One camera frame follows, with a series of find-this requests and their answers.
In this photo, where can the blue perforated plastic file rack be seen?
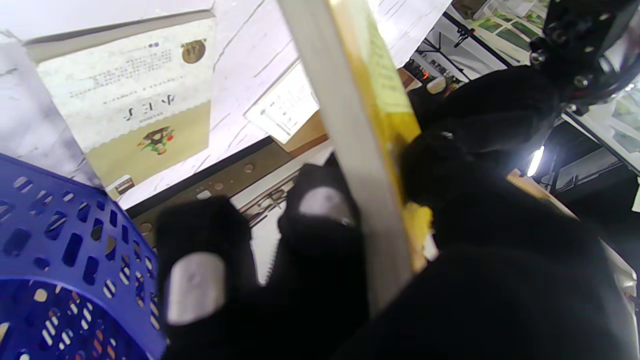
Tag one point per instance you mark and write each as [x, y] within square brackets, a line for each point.
[50, 250]

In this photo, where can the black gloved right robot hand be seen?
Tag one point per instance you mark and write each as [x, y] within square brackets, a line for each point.
[500, 300]

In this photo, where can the white printed paper sheet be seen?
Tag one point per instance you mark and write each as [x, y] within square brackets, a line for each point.
[285, 107]

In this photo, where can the large illustrated picture book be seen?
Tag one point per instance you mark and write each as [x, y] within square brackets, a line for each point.
[225, 175]

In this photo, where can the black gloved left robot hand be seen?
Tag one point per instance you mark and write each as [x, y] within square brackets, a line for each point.
[490, 110]

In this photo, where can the beige Little Prince book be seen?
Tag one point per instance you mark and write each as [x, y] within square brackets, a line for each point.
[125, 100]

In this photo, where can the bright white light bar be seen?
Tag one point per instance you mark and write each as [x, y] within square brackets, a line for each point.
[535, 161]

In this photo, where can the yellow cover book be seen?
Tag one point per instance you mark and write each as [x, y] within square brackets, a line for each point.
[360, 150]

